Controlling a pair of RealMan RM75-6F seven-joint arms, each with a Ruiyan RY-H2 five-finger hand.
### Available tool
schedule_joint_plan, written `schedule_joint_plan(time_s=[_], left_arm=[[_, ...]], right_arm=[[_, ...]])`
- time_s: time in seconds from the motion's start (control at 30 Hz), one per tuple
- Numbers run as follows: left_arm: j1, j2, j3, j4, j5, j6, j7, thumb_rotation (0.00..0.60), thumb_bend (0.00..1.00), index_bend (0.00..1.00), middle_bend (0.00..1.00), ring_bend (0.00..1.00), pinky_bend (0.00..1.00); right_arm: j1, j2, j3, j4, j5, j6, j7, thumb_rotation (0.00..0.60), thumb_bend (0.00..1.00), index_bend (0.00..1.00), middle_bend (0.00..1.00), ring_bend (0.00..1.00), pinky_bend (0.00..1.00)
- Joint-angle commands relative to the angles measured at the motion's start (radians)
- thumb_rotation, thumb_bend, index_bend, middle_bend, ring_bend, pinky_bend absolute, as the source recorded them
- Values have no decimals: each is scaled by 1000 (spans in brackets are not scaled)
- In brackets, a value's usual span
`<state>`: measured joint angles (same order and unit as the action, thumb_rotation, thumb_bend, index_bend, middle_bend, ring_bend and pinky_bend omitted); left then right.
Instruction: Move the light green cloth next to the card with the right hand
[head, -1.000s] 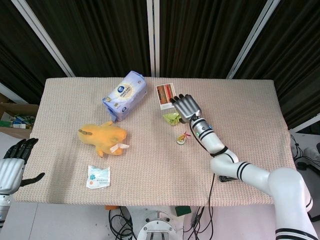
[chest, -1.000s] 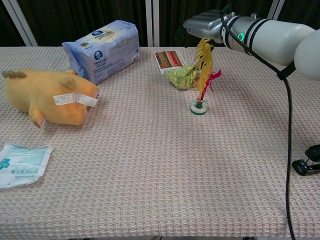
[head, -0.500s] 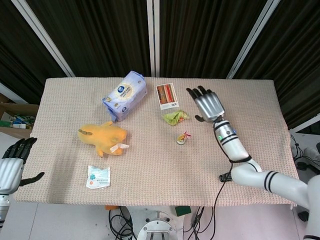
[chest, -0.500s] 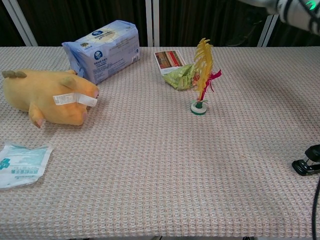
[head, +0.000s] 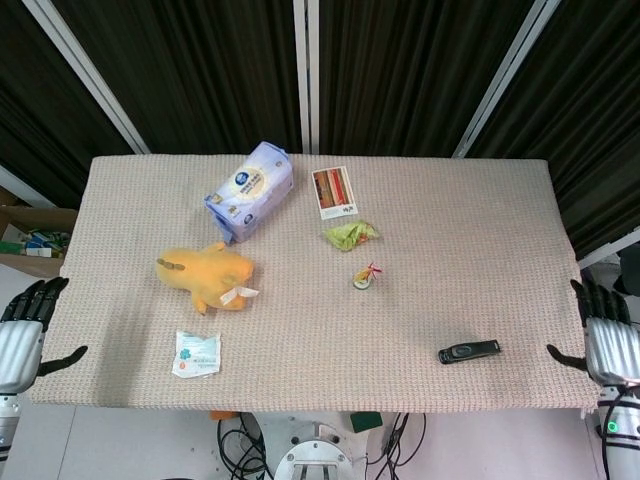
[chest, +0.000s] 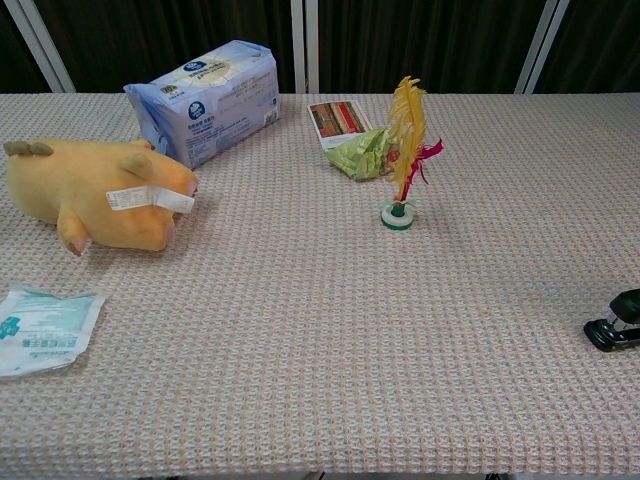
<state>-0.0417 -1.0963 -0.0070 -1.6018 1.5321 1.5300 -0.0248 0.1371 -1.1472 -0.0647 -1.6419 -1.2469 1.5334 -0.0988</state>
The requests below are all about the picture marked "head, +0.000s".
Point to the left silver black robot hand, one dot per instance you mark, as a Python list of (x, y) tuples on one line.
[(20, 345)]

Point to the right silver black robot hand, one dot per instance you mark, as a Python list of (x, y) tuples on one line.
[(612, 350)]

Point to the green snack bag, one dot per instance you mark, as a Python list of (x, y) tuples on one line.
[(347, 234)]

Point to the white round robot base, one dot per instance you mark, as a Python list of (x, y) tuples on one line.
[(317, 455)]

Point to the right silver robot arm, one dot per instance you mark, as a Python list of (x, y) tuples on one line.
[(620, 435)]

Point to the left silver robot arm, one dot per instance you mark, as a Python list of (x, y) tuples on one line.
[(7, 420)]

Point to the brown wooden block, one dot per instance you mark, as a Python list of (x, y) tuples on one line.
[(223, 414)]

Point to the yellow feather shuttlecock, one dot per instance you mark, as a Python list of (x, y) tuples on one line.
[(361, 284)]

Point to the brown cardboard box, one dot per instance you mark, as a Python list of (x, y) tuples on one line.
[(40, 217)]

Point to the black stapler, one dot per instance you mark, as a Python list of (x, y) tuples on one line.
[(465, 351)]

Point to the white teal mask packet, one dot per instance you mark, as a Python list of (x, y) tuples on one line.
[(195, 352)]

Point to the orange plush animal toy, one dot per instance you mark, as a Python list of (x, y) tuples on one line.
[(200, 275)]

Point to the beige waffle weave tablecloth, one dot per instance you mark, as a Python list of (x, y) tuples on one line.
[(400, 320)]

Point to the black pleated curtain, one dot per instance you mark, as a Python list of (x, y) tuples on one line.
[(590, 100), (40, 100), (400, 75), (200, 75)]

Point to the green foam block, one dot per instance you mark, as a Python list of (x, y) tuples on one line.
[(366, 422)]

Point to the blue tissue paper pack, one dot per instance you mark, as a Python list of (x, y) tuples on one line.
[(250, 190)]

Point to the striped picture postcard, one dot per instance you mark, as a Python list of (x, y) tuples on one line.
[(332, 190)]

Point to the white metal frame post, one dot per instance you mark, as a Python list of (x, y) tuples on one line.
[(25, 186), (95, 80), (605, 250), (505, 80), (300, 75)]

